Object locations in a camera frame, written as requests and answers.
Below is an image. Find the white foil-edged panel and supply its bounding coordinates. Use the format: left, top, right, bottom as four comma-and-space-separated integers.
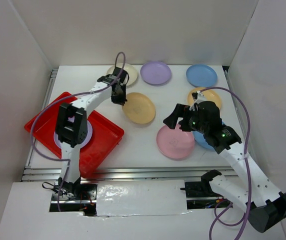
96, 180, 188, 217

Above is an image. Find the blue plate at back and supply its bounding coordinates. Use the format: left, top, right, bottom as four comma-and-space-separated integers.
186, 64, 218, 88

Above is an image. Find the aluminium front rail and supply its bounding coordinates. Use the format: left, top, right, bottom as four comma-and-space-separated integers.
21, 166, 237, 183

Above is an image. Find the blue plate in front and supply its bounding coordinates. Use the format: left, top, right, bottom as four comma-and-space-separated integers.
192, 131, 215, 152

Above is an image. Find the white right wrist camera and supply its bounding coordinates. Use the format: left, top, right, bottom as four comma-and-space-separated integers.
190, 91, 207, 111

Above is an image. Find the pink plate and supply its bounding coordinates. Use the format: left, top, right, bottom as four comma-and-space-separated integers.
156, 124, 195, 160

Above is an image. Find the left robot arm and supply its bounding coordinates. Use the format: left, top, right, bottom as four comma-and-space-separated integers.
55, 67, 130, 200

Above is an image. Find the blue plate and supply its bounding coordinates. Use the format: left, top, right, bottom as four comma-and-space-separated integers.
186, 64, 218, 88
192, 131, 215, 152

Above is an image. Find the orange plate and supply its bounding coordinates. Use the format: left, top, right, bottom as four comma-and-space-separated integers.
187, 87, 222, 109
122, 92, 156, 125

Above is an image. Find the purple plate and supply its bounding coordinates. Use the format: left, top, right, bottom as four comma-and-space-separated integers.
53, 121, 93, 149
140, 61, 172, 86

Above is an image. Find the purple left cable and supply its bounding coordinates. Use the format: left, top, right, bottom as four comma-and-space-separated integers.
29, 51, 127, 213

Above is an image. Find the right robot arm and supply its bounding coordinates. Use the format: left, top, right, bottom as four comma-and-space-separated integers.
163, 101, 286, 233

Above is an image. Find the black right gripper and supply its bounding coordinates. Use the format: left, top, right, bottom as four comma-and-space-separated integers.
163, 102, 209, 134

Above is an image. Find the red plastic bin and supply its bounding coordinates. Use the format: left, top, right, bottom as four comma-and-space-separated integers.
33, 92, 124, 178

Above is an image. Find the cream plate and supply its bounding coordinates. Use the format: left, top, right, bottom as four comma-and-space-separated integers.
106, 63, 139, 88

